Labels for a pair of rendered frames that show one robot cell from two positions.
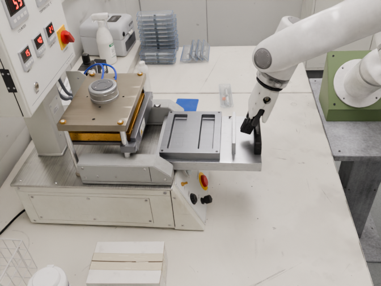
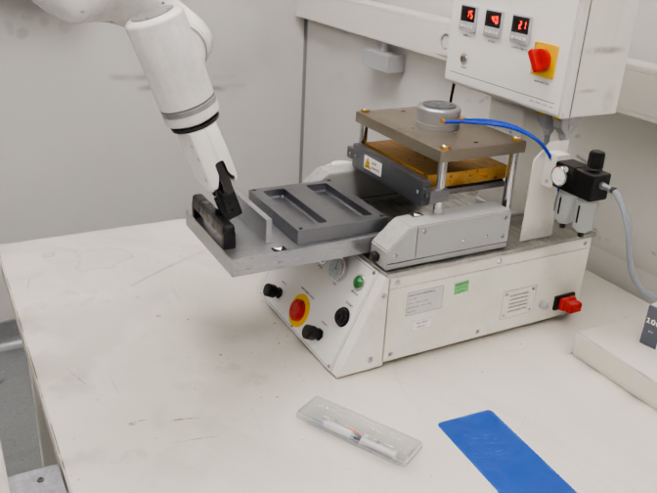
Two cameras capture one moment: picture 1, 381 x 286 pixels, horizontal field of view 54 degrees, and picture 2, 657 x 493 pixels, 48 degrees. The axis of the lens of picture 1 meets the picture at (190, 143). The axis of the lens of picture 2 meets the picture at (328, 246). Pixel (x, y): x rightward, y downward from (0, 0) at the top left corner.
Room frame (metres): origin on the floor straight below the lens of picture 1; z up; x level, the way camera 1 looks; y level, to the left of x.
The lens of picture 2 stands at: (1.81, -0.69, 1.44)
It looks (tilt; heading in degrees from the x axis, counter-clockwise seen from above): 24 degrees down; 143
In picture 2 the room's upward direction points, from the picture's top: 3 degrees clockwise
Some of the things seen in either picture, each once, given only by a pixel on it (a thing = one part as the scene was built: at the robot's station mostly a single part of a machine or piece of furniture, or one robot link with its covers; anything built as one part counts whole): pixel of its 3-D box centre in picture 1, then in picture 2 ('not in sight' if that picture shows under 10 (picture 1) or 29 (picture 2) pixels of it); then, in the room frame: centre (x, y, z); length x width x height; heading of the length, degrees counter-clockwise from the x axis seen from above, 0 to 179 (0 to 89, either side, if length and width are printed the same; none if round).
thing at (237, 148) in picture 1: (208, 137); (290, 219); (0.86, -0.05, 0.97); 0.30 x 0.22 x 0.08; 82
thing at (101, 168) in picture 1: (126, 169); (359, 182); (0.76, 0.18, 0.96); 0.25 x 0.05 x 0.07; 82
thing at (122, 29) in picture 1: (109, 34); not in sight; (1.93, 0.39, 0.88); 0.25 x 0.20 x 0.17; 76
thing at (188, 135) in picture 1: (192, 133); (315, 208); (0.87, -0.01, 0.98); 0.20 x 0.17 x 0.03; 172
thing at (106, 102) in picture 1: (97, 100); (456, 141); (0.93, 0.26, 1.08); 0.31 x 0.24 x 0.13; 172
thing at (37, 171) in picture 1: (106, 147); (440, 217); (0.91, 0.26, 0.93); 0.46 x 0.35 x 0.01; 82
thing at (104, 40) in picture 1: (105, 38); not in sight; (1.78, 0.38, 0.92); 0.09 x 0.08 x 0.25; 89
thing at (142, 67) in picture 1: (143, 76); not in sight; (1.54, 0.19, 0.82); 0.05 x 0.05 x 0.14
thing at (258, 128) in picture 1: (256, 132); (212, 220); (0.85, -0.19, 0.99); 0.15 x 0.02 x 0.04; 172
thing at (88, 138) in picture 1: (109, 108); (436, 150); (0.91, 0.23, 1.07); 0.22 x 0.17 x 0.10; 172
